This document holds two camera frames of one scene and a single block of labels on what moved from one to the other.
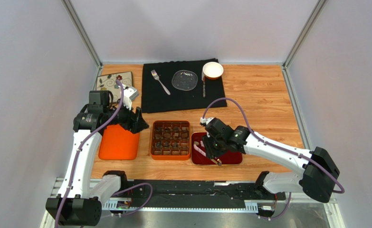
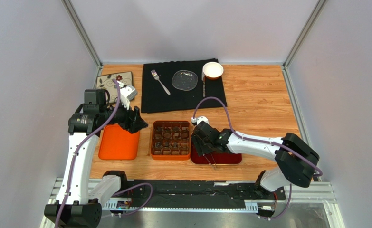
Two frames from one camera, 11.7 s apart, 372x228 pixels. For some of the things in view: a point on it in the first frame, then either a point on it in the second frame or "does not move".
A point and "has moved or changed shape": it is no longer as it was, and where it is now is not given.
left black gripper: [134, 122] does not move
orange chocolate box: [170, 140] does not move
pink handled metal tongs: [195, 144] has moved or changed shape
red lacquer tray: [229, 158] does not move
